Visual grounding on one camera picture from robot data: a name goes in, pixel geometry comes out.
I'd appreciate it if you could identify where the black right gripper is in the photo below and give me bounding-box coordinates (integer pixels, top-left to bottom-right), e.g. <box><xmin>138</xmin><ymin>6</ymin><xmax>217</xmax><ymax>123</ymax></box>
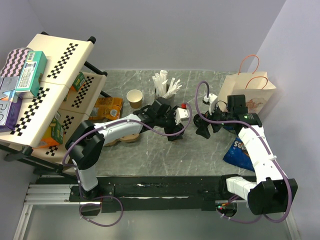
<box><xmin>195</xmin><ymin>101</ymin><xmax>234</xmax><ymax>139</ymax></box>

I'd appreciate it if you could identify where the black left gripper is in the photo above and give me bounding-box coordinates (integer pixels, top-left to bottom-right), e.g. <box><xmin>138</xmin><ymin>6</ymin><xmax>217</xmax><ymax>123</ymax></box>
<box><xmin>155</xmin><ymin>106</ymin><xmax>185</xmax><ymax>141</ymax></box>

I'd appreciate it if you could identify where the cardboard cup carrier tray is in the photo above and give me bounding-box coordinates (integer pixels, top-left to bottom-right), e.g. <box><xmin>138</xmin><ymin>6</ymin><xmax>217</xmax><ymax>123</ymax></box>
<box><xmin>104</xmin><ymin>133</ymin><xmax>140</xmax><ymax>147</ymax></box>

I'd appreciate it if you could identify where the paper coffee cup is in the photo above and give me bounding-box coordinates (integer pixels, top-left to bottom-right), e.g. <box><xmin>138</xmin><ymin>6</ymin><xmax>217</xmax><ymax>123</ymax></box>
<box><xmin>167</xmin><ymin>134</ymin><xmax>183</xmax><ymax>142</ymax></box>
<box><xmin>126</xmin><ymin>89</ymin><xmax>143</xmax><ymax>109</ymax></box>

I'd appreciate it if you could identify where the brown paper takeout bag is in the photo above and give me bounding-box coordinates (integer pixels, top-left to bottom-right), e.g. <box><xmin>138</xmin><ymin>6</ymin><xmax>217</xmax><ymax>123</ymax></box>
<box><xmin>217</xmin><ymin>68</ymin><xmax>277</xmax><ymax>114</ymax></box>

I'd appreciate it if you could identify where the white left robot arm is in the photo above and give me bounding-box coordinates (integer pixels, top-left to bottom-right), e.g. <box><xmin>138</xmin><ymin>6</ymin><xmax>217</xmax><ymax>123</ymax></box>
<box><xmin>65</xmin><ymin>97</ymin><xmax>191</xmax><ymax>201</ymax></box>

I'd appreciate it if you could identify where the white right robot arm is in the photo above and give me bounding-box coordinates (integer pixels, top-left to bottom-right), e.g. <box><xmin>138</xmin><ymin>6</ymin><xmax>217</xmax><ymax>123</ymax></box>
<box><xmin>194</xmin><ymin>93</ymin><xmax>298</xmax><ymax>217</ymax></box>

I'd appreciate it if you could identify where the blue chips bag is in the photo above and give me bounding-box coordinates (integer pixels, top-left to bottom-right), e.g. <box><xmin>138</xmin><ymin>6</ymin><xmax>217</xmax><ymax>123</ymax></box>
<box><xmin>223</xmin><ymin>126</ymin><xmax>255</xmax><ymax>172</ymax></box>

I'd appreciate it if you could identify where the grey straw holder cup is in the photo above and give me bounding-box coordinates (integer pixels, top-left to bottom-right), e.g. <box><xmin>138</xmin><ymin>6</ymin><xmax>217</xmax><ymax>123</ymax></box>
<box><xmin>154</xmin><ymin>88</ymin><xmax>175</xmax><ymax>106</ymax></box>

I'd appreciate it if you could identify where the orange snack bag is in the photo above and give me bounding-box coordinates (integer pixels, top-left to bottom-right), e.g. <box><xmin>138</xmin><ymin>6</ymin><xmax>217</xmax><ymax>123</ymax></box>
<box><xmin>89</xmin><ymin>97</ymin><xmax>123</xmax><ymax>121</ymax></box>

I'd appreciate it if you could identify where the green box middle shelf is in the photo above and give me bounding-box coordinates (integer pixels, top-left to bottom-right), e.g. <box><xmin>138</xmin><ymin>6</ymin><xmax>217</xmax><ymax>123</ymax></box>
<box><xmin>69</xmin><ymin>72</ymin><xmax>86</xmax><ymax>92</ymax></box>

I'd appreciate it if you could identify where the cream checkered shelf rack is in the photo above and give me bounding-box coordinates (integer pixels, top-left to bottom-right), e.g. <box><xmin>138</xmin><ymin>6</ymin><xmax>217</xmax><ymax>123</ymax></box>
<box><xmin>0</xmin><ymin>32</ymin><xmax>109</xmax><ymax>174</ymax></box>

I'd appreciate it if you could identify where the green orange box lower shelf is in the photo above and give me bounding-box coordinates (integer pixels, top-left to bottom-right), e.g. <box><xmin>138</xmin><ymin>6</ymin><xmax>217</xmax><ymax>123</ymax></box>
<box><xmin>36</xmin><ymin>117</ymin><xmax>64</xmax><ymax>148</ymax></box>

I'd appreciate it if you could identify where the teal cardboard box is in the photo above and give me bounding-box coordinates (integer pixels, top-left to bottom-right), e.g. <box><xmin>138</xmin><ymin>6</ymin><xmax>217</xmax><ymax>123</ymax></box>
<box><xmin>15</xmin><ymin>51</ymin><xmax>47</xmax><ymax>99</ymax></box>

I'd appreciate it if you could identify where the purple product box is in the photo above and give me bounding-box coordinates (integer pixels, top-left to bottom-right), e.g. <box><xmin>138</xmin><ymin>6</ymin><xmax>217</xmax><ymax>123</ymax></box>
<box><xmin>0</xmin><ymin>97</ymin><xmax>22</xmax><ymax>133</ymax></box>

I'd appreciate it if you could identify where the silver grey small box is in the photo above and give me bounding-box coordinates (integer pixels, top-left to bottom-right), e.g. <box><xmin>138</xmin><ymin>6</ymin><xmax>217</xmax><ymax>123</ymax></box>
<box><xmin>0</xmin><ymin>76</ymin><xmax>20</xmax><ymax>103</ymax></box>

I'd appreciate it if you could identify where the pink wavy patterned can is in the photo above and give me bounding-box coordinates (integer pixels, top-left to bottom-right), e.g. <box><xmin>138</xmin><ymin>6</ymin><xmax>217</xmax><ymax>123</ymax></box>
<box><xmin>0</xmin><ymin>47</ymin><xmax>32</xmax><ymax>78</ymax></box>

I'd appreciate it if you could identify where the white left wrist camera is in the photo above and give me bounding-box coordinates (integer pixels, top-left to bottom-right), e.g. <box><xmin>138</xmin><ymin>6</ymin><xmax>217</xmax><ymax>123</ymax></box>
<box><xmin>174</xmin><ymin>103</ymin><xmax>190</xmax><ymax>125</ymax></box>

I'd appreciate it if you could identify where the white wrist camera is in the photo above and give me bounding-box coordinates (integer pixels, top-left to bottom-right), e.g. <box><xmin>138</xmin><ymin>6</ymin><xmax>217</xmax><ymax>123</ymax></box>
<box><xmin>202</xmin><ymin>93</ymin><xmax>218</xmax><ymax>115</ymax></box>
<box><xmin>174</xmin><ymin>103</ymin><xmax>190</xmax><ymax>125</ymax></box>

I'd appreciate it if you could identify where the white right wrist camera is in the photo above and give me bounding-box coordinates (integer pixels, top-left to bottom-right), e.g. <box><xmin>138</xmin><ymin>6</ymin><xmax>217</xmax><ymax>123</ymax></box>
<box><xmin>202</xmin><ymin>93</ymin><xmax>218</xmax><ymax>115</ymax></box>

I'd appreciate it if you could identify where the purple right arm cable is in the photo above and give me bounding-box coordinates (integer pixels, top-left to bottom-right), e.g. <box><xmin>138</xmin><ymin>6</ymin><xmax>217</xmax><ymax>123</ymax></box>
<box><xmin>194</xmin><ymin>80</ymin><xmax>292</xmax><ymax>223</ymax></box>

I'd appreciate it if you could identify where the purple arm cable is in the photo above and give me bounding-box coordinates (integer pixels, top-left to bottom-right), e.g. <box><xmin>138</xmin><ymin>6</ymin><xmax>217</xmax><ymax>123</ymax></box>
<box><xmin>194</xmin><ymin>80</ymin><xmax>292</xmax><ymax>223</ymax></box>
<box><xmin>61</xmin><ymin>102</ymin><xmax>193</xmax><ymax>228</ymax></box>

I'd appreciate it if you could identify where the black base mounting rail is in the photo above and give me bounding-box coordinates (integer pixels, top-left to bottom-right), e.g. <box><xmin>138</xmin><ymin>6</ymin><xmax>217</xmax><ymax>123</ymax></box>
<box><xmin>69</xmin><ymin>175</ymin><xmax>233</xmax><ymax>213</ymax></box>

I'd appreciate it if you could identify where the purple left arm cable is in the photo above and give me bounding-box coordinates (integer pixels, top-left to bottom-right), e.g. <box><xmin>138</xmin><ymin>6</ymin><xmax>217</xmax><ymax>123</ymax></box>
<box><xmin>61</xmin><ymin>102</ymin><xmax>193</xmax><ymax>228</ymax></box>

